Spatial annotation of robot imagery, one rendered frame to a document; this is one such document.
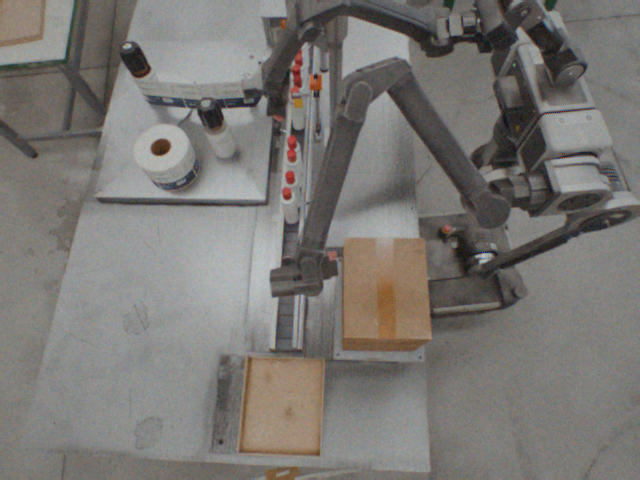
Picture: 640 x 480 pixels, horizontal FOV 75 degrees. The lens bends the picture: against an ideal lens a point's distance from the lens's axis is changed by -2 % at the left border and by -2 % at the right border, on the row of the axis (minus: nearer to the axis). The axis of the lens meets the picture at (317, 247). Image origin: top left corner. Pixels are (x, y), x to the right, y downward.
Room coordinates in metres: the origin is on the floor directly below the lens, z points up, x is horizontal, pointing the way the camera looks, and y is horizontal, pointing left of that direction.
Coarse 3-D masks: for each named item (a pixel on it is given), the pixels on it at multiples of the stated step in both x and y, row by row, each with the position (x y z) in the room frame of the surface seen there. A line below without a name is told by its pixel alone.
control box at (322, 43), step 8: (288, 0) 1.12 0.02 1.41; (288, 8) 1.12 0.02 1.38; (288, 16) 1.12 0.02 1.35; (344, 16) 1.07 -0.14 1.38; (344, 24) 1.08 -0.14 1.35; (328, 32) 1.02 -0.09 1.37; (344, 32) 1.08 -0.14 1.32; (320, 40) 1.04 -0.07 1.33; (328, 40) 1.02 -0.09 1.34; (320, 48) 1.04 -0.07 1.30; (328, 48) 1.02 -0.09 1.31
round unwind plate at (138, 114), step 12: (132, 96) 1.30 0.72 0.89; (132, 108) 1.24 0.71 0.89; (144, 108) 1.23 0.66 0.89; (168, 108) 1.22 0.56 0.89; (180, 108) 1.21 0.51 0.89; (132, 120) 1.18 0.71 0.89; (144, 120) 1.17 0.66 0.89; (156, 120) 1.16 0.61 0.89; (168, 120) 1.16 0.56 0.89; (180, 120) 1.15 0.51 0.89
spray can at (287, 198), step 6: (282, 192) 0.67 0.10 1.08; (288, 192) 0.66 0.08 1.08; (282, 198) 0.66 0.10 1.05; (288, 198) 0.65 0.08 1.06; (294, 198) 0.66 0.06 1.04; (282, 204) 0.65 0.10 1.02; (288, 204) 0.64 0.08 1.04; (294, 204) 0.65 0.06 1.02; (288, 210) 0.64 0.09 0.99; (294, 210) 0.65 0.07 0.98; (288, 216) 0.65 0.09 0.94; (294, 216) 0.65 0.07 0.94; (288, 222) 0.65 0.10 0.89; (294, 222) 0.65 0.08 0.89
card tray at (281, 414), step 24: (264, 360) 0.17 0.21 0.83; (288, 360) 0.17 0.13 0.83; (312, 360) 0.16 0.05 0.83; (264, 384) 0.10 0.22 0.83; (288, 384) 0.09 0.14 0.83; (312, 384) 0.08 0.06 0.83; (240, 408) 0.03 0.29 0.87; (264, 408) 0.02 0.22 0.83; (288, 408) 0.01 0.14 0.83; (312, 408) 0.01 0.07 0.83; (240, 432) -0.04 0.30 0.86; (264, 432) -0.05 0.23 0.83; (288, 432) -0.06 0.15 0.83; (312, 432) -0.06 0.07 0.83; (288, 456) -0.12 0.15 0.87; (312, 456) -0.13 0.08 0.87
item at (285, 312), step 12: (312, 48) 1.48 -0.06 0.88; (312, 60) 1.41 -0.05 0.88; (312, 72) 1.34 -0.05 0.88; (300, 132) 1.04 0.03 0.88; (300, 144) 0.99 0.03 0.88; (288, 228) 0.63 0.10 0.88; (288, 240) 0.58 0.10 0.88; (288, 252) 0.54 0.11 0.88; (288, 300) 0.36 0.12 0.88; (300, 300) 0.36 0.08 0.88; (288, 312) 0.32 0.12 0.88; (276, 324) 0.28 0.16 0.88; (288, 324) 0.28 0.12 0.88; (276, 336) 0.24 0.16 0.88; (288, 336) 0.24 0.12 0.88; (276, 348) 0.20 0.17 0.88; (288, 348) 0.20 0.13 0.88
